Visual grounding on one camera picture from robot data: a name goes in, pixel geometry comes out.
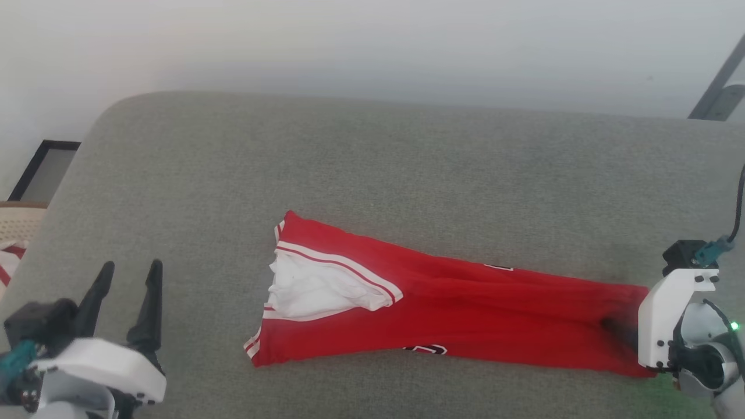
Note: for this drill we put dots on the teal camera connector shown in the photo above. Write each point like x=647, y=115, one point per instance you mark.
x=16, y=356
x=713, y=250

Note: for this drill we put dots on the red white striped garment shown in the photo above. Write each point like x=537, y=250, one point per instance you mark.
x=9, y=262

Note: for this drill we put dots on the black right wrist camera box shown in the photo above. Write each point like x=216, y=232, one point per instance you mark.
x=682, y=256

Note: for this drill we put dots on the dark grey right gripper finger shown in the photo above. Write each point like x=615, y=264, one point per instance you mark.
x=623, y=333

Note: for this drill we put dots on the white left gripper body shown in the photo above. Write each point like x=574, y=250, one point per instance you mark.
x=110, y=364

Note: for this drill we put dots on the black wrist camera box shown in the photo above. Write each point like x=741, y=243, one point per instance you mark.
x=41, y=320
x=682, y=256

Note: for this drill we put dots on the red shorts with white trim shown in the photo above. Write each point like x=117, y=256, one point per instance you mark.
x=465, y=308

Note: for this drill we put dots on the grey metal frame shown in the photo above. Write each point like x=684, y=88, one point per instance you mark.
x=720, y=78

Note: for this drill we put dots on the teal left camera connector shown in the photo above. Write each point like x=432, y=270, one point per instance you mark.
x=16, y=356

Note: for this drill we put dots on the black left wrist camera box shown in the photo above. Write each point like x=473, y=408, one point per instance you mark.
x=41, y=320

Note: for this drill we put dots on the grey fabric sofa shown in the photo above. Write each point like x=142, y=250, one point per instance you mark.
x=407, y=163

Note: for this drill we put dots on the beige laundry basket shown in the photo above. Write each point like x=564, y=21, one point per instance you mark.
x=20, y=224

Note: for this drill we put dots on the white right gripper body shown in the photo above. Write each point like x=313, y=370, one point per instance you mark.
x=660, y=320

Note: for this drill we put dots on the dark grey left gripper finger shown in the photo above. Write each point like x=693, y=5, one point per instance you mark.
x=148, y=314
x=96, y=302

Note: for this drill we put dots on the black rectangular frame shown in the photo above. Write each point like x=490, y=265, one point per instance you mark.
x=61, y=144

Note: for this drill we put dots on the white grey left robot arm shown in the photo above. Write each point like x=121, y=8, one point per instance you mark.
x=70, y=401

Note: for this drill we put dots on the teal right camera connector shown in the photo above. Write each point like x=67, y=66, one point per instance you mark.
x=713, y=250

